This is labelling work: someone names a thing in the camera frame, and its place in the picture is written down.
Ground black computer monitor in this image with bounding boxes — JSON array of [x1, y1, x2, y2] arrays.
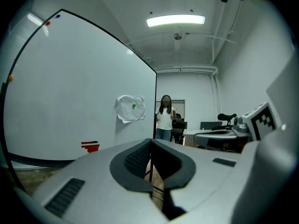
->
[[200, 121, 223, 131]]

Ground red whiteboard eraser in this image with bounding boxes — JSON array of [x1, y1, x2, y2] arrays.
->
[[81, 143, 100, 154]]

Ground white sheet of paper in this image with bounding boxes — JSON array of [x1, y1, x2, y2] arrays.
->
[[114, 95, 146, 124]]

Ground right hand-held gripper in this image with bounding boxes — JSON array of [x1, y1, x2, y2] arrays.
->
[[193, 101, 279, 153]]

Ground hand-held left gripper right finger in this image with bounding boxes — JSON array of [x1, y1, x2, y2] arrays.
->
[[151, 139, 242, 221]]

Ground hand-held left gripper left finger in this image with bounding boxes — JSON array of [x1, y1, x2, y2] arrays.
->
[[32, 138, 169, 224]]

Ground long ceiling light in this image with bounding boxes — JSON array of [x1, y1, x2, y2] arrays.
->
[[146, 14, 206, 28]]

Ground black-framed whiteboard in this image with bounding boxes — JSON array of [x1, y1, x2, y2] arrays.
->
[[0, 8, 157, 192]]

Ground black office chair with headrest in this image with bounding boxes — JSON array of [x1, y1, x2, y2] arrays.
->
[[211, 112, 237, 132]]

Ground white office desk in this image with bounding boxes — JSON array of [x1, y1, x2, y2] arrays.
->
[[183, 128, 212, 147]]

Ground white ceiling pipes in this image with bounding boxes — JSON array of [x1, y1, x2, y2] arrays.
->
[[126, 1, 243, 130]]

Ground white window blinds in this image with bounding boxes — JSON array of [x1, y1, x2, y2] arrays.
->
[[0, 11, 45, 79]]

